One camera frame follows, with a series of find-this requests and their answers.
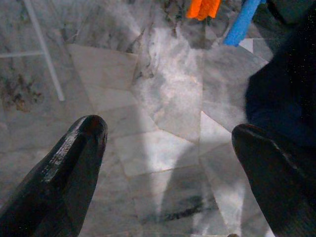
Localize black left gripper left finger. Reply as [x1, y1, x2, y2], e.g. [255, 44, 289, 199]
[0, 115, 108, 237]

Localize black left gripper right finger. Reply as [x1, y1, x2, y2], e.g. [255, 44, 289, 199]
[232, 123, 316, 237]

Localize dark blue garment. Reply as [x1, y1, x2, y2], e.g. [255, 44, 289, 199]
[244, 0, 316, 149]

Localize grey white folding chair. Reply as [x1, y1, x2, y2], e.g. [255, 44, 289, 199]
[0, 0, 65, 102]

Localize blue towel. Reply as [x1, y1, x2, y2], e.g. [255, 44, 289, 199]
[223, 0, 267, 47]

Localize orange garment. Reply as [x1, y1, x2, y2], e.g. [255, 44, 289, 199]
[186, 0, 222, 21]

